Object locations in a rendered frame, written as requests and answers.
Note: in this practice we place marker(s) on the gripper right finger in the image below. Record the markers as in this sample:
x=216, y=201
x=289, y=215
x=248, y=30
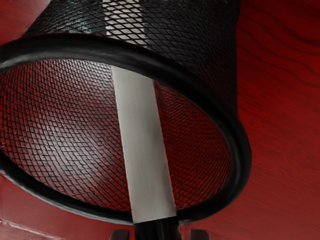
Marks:
x=199, y=235

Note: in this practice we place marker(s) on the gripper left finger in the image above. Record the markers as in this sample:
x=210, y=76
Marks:
x=120, y=235

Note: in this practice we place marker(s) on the white pen with black grip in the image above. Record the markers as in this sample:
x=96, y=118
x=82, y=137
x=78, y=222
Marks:
x=145, y=160

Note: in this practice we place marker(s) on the black mesh pen holder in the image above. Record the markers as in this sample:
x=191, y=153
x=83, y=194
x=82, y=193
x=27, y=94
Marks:
x=62, y=130

